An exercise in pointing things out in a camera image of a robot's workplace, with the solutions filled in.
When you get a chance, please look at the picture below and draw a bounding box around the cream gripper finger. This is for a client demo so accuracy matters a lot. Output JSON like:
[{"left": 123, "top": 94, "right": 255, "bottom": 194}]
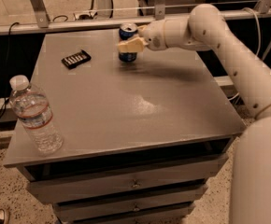
[{"left": 118, "top": 36, "right": 148, "bottom": 53}]

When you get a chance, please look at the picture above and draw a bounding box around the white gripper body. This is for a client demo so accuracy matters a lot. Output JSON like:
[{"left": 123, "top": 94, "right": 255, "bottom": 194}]
[{"left": 138, "top": 20, "right": 166, "bottom": 51}]

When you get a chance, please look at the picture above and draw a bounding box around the blue pepsi can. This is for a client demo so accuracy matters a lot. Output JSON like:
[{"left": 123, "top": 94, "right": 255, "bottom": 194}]
[{"left": 119, "top": 22, "right": 137, "bottom": 63}]

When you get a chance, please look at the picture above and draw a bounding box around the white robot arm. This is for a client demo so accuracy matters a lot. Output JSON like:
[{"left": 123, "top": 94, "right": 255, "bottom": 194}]
[{"left": 118, "top": 4, "right": 271, "bottom": 224}]

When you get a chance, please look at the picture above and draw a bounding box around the black rxbar chocolate bar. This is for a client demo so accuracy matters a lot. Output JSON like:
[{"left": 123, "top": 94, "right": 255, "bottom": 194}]
[{"left": 61, "top": 49, "right": 92, "bottom": 70}]

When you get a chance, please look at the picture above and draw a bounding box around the grey drawer cabinet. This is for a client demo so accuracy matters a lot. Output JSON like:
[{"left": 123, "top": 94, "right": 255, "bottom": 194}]
[{"left": 3, "top": 26, "right": 248, "bottom": 224}]

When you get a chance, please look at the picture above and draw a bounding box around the clear plastic water bottle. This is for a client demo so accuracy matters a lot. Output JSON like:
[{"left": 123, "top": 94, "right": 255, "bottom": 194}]
[{"left": 9, "top": 75, "right": 64, "bottom": 155}]

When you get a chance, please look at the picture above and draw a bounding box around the top grey drawer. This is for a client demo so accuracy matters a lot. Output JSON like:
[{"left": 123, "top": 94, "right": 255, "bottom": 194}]
[{"left": 27, "top": 154, "right": 228, "bottom": 203}]

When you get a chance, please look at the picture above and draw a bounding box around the grey drawer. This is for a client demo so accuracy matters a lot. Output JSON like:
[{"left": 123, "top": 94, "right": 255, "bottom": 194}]
[
  {"left": 27, "top": 154, "right": 228, "bottom": 203},
  {"left": 53, "top": 182, "right": 207, "bottom": 223},
  {"left": 59, "top": 202, "right": 196, "bottom": 224}
]

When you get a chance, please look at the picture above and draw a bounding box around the bottom grey drawer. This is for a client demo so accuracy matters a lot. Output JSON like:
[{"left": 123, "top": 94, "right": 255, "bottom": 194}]
[{"left": 59, "top": 202, "right": 196, "bottom": 224}]

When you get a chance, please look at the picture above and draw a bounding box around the middle grey drawer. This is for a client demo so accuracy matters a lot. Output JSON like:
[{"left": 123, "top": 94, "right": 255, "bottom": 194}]
[{"left": 53, "top": 182, "right": 207, "bottom": 223}]

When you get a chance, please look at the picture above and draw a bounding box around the metal railing frame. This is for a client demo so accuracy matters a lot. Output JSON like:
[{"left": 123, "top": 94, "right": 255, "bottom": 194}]
[{"left": 0, "top": 4, "right": 271, "bottom": 35}]

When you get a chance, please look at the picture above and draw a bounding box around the black cable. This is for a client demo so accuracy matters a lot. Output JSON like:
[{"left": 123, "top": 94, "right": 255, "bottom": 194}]
[{"left": 0, "top": 21, "right": 21, "bottom": 129}]

